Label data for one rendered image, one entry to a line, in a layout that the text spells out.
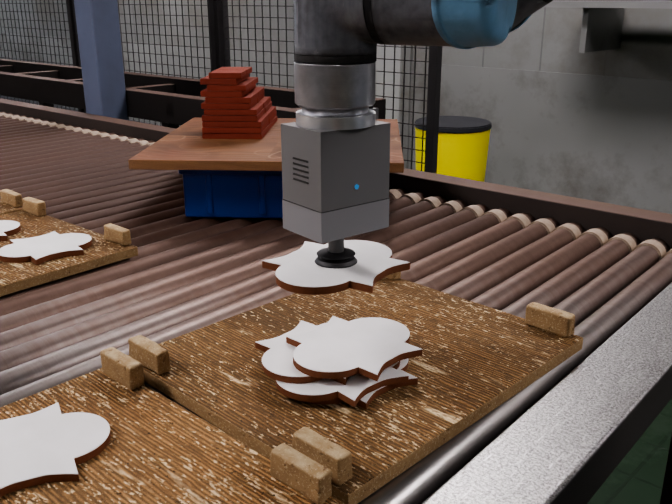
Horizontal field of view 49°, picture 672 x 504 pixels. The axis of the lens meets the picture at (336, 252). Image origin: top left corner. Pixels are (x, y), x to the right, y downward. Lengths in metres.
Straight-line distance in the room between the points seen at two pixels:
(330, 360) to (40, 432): 0.28
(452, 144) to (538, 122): 0.94
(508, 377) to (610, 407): 0.11
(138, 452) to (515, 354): 0.42
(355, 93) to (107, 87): 1.96
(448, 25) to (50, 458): 0.49
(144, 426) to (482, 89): 4.34
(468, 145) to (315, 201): 3.29
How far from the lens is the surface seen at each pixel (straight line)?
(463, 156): 3.95
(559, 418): 0.80
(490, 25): 0.61
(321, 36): 0.66
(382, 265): 0.73
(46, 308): 1.08
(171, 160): 1.37
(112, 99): 2.60
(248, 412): 0.74
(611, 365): 0.92
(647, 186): 4.50
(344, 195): 0.68
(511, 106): 4.81
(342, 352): 0.77
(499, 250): 1.27
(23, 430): 0.75
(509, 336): 0.91
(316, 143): 0.66
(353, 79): 0.66
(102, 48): 2.57
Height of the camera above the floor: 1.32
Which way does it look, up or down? 19 degrees down
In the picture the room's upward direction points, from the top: straight up
